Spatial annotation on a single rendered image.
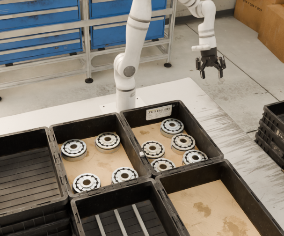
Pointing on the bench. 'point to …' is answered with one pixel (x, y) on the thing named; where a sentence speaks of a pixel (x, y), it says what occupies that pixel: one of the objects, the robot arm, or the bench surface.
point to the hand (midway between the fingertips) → (211, 77)
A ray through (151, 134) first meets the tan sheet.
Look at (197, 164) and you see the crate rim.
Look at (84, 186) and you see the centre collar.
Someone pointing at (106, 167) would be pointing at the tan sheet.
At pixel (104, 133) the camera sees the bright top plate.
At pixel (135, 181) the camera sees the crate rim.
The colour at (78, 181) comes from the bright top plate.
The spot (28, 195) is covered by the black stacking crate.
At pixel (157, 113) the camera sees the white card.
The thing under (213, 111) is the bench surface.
